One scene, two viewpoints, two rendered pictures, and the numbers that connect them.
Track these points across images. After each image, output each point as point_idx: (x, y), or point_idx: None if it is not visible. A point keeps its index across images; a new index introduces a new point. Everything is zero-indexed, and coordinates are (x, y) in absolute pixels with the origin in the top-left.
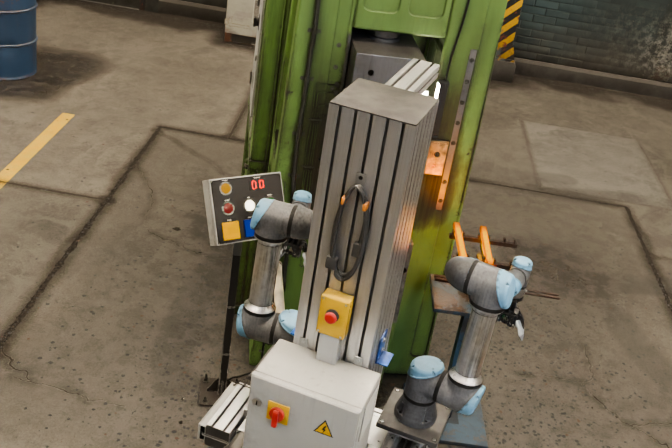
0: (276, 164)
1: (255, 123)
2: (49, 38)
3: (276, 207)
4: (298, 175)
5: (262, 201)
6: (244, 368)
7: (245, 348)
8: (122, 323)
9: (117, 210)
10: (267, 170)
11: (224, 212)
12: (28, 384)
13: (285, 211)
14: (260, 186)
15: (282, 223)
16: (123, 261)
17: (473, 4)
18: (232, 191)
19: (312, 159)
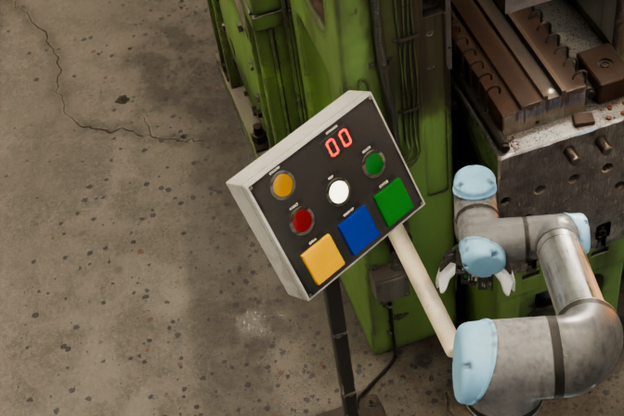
0: (341, 58)
1: None
2: None
3: (513, 354)
4: (390, 59)
5: (473, 347)
6: (369, 365)
7: (350, 319)
8: (125, 350)
9: (6, 99)
10: (292, 22)
11: (298, 233)
12: None
13: (539, 357)
14: (344, 143)
15: (541, 386)
16: (66, 210)
17: None
18: (297, 183)
19: (411, 22)
